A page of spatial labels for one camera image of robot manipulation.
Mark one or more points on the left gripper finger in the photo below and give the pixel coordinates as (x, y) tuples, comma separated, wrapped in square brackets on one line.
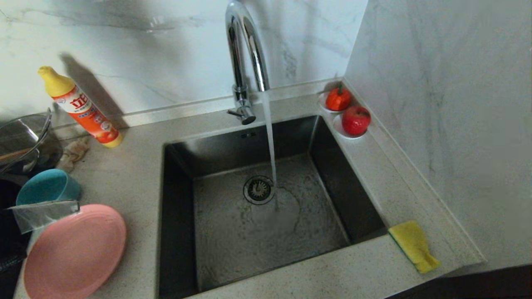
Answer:
[(41, 214)]

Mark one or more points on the teal bowl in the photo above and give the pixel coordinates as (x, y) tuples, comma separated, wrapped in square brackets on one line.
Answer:
[(45, 187)]

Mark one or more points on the pink plate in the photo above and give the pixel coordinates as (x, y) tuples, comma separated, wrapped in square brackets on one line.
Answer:
[(79, 253)]

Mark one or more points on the orange dish soap bottle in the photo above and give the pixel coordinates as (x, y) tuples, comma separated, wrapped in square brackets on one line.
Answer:
[(89, 118)]

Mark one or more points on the yellow green sponge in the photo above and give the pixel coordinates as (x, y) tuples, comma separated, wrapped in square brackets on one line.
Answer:
[(411, 243)]

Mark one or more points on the stainless steel sink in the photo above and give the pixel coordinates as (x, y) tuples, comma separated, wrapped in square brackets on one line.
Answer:
[(224, 249)]

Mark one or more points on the round sink drain strainer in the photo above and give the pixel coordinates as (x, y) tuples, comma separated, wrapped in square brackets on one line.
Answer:
[(257, 190)]

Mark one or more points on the black stovetop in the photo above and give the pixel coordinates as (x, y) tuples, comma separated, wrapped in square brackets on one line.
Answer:
[(10, 249)]

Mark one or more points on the crumpled white cloth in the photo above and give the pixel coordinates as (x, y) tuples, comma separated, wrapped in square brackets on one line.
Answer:
[(75, 153)]

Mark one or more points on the chrome gooseneck faucet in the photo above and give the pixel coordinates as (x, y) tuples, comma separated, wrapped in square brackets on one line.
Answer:
[(237, 62)]

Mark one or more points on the red tomato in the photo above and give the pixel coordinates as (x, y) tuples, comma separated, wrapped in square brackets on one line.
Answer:
[(338, 99)]

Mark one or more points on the red apple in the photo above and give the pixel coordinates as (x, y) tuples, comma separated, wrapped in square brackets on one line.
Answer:
[(356, 120)]

